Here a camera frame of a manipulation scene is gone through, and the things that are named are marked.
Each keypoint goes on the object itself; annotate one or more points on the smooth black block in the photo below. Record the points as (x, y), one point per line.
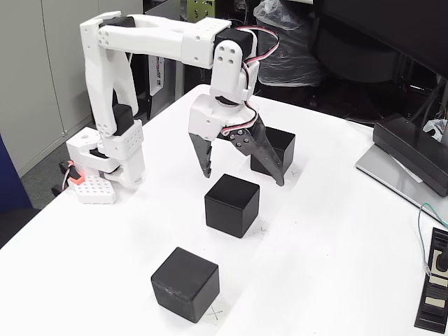
(231, 206)
(285, 147)

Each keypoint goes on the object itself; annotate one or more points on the scuffed black block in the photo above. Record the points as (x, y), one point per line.
(185, 283)

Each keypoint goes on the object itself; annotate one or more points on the black box orange stripe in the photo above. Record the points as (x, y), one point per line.
(196, 78)

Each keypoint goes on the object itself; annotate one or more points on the silver computer tower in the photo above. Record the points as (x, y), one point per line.
(156, 78)

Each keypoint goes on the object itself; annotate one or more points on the black flat panel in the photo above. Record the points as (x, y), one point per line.
(141, 87)

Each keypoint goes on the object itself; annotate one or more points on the plastic-wrapped black bin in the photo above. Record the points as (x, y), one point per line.
(297, 59)

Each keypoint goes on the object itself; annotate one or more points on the green circuit board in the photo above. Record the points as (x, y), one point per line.
(199, 8)

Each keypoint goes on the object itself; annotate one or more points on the white perforated mounting plate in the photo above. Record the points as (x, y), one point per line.
(94, 190)

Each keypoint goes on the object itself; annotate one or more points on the silver monitor stand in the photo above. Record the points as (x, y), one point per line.
(385, 175)

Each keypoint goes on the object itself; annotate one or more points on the orange black table clamp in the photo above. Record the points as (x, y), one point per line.
(74, 176)

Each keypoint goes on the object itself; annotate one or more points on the black dock box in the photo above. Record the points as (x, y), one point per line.
(409, 147)

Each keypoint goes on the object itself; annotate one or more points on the crumpled white bag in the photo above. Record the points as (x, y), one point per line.
(435, 127)

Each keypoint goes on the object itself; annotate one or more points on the black monitor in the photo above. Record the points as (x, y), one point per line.
(385, 17)

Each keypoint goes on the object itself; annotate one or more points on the grey cabinet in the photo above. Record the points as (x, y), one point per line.
(35, 42)

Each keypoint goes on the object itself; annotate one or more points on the blue partition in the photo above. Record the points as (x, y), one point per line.
(10, 182)

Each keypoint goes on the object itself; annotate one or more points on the black power strip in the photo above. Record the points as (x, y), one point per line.
(432, 297)

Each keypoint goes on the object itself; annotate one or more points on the silver metal post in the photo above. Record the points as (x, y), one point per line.
(179, 80)

